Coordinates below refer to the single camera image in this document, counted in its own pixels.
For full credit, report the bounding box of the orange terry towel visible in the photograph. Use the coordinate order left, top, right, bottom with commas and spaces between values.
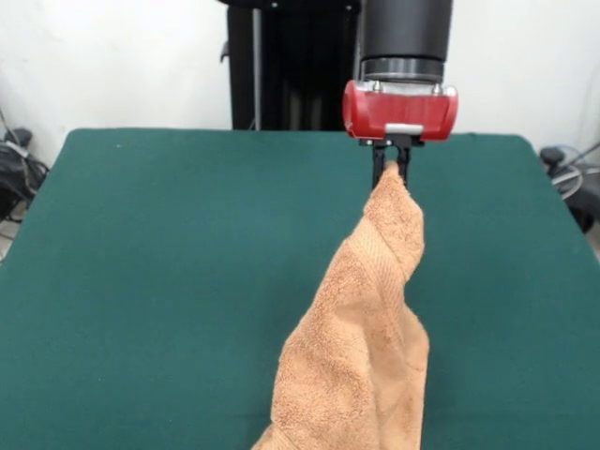
250, 158, 430, 450

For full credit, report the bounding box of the dark green table cloth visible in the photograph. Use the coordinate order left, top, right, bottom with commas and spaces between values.
0, 127, 600, 450

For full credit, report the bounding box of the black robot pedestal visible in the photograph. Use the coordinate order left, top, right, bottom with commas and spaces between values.
217, 0, 368, 131

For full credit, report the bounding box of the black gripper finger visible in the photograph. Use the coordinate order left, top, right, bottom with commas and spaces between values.
371, 142, 391, 190
396, 142, 414, 183

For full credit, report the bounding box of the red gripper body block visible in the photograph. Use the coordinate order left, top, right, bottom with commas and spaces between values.
340, 79, 460, 143

